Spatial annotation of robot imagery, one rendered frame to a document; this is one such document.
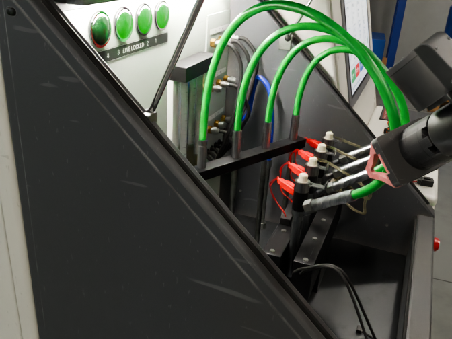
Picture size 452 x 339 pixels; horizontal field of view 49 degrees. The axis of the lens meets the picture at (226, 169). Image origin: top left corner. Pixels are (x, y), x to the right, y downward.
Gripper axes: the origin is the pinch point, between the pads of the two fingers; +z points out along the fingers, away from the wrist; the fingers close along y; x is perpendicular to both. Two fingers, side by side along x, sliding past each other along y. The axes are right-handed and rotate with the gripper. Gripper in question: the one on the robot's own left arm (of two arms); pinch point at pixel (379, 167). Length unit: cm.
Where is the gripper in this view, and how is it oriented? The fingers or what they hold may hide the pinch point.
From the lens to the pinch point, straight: 72.7
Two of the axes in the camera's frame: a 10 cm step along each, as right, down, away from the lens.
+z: -2.5, 2.7, 9.3
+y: -8.7, 3.5, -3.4
